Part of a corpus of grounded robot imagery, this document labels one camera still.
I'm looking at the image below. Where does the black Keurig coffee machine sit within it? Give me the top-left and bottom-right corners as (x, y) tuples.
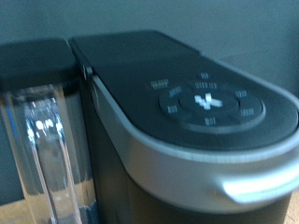
(0, 29), (299, 224)

